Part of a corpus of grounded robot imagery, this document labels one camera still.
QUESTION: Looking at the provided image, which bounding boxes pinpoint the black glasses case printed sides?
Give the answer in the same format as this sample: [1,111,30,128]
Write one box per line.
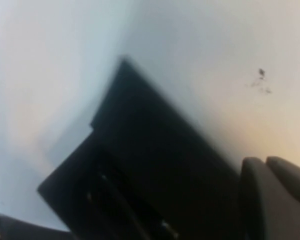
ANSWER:
[36,55,243,240]

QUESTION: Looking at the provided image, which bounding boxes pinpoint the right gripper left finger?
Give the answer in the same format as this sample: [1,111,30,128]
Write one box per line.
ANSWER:
[238,156,300,240]

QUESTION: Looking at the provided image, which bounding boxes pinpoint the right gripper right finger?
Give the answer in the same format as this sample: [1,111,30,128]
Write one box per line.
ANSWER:
[266,156,300,200]

